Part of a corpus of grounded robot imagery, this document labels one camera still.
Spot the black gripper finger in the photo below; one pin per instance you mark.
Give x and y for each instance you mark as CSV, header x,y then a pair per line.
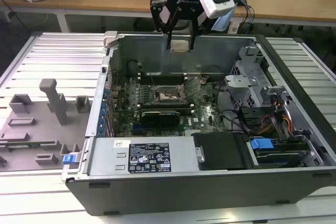
x,y
157,11
195,27

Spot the black drive bay cover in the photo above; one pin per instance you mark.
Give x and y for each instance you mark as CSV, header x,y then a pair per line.
x,y
220,150

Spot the blue plastic latch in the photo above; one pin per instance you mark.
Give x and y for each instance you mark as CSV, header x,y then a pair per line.
x,y
68,159

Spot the white barcode sticker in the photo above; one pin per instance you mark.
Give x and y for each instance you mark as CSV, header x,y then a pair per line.
x,y
122,143

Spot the grey case corner latch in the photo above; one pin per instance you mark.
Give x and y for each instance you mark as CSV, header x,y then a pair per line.
x,y
110,39

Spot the black graphics card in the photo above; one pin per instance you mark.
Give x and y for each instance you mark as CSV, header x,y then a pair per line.
x,y
160,120

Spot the hard disk in blue carrier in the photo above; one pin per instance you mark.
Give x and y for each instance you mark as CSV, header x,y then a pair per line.
x,y
278,153

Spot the silver metal drive cage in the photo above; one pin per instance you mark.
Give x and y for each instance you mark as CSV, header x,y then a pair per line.
x,y
244,85

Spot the CPU socket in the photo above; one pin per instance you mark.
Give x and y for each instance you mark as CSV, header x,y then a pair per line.
x,y
168,95

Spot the wooden desk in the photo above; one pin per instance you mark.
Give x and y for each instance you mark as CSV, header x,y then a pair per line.
x,y
110,1

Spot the silver bay cover latch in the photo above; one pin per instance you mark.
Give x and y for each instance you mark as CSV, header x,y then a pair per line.
x,y
200,154

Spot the grey power supply unit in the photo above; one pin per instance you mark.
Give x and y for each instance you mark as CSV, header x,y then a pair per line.
x,y
105,155

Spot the black open PC case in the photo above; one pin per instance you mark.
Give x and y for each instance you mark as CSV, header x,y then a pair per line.
x,y
183,195

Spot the green motherboard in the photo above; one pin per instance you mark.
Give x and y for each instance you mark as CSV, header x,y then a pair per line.
x,y
204,119

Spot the black RAM slot bank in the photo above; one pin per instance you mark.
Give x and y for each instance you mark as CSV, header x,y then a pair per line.
x,y
162,78
168,109

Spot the silver CPU chip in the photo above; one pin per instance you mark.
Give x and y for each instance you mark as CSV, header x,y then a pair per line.
x,y
179,45

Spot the pale blue teach pendant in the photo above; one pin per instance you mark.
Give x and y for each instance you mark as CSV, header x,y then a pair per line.
x,y
221,22

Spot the green RAM stick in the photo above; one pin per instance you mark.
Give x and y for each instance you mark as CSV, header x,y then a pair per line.
x,y
26,145

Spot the black rating label sticker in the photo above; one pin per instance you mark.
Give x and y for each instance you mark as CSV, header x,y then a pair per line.
x,y
148,157

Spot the grey parts rack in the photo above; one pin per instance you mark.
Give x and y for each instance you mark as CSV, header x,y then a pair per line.
x,y
34,129

